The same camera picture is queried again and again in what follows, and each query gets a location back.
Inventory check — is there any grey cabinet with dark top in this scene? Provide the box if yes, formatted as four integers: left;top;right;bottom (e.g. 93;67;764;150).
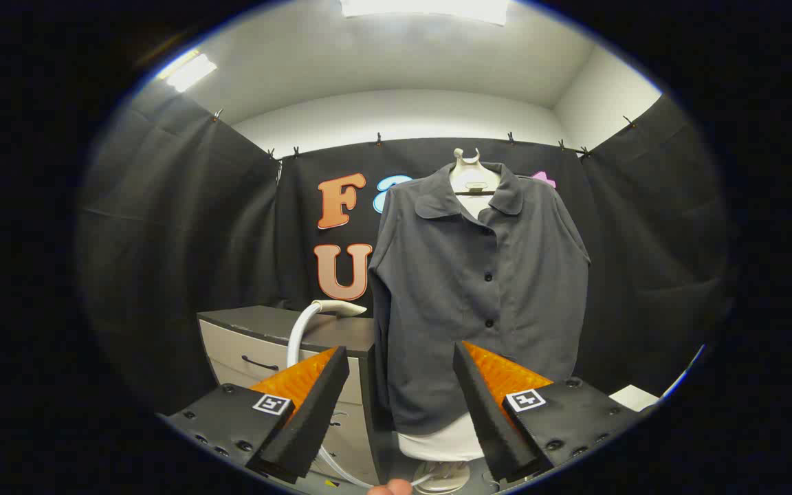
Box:
197;306;397;485

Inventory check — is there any white dress form mannequin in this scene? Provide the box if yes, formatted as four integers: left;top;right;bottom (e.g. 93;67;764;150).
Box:
396;148;502;494

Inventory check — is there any white garment steamer with hose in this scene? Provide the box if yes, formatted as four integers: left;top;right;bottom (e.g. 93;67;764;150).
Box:
286;300;438;490

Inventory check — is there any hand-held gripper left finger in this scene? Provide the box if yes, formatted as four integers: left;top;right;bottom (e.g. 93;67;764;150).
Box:
159;346;351;484

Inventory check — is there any wide ceiling light panel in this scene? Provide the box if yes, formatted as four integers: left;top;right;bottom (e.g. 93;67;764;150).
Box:
339;0;510;27

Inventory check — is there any narrow ceiling light panel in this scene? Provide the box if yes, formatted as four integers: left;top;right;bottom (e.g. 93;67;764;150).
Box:
159;52;219;94

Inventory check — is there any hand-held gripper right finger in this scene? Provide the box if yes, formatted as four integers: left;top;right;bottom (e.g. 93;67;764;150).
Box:
452;340;658;483

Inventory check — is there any white flat box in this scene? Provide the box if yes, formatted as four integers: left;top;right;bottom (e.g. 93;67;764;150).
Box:
608;385;660;413

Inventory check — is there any grey button-up shirt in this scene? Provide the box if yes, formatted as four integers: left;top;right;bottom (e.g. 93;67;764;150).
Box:
368;162;591;436

